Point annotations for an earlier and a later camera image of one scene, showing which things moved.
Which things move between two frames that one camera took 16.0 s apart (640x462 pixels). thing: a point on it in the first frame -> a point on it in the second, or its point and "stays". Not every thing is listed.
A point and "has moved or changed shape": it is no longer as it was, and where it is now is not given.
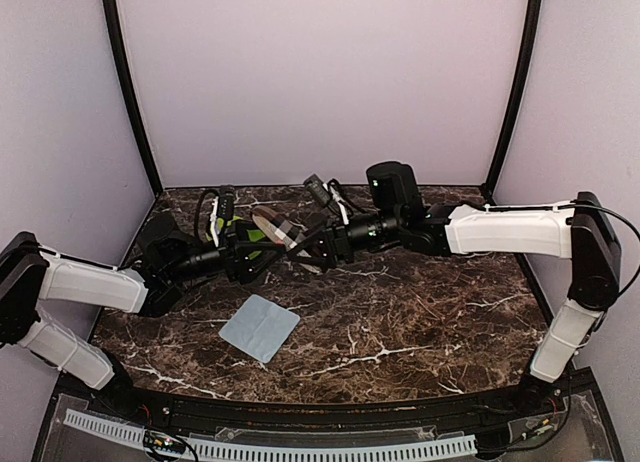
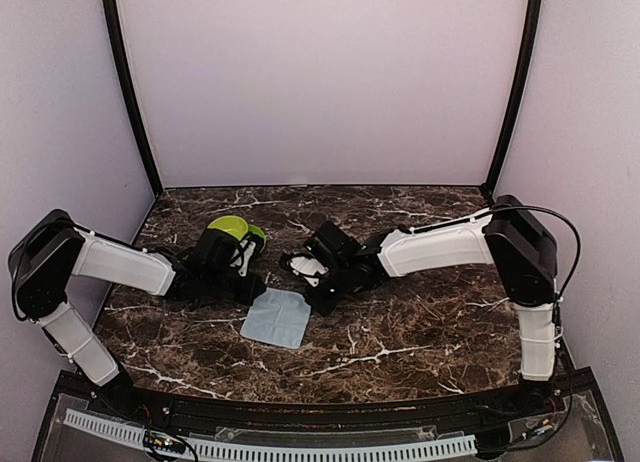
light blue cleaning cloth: [260, 327] has moved or changed shape
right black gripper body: [342, 247] -> [342, 285]
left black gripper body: [232, 265] -> [218, 286]
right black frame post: [521, 90] stays
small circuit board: [163, 442] stays
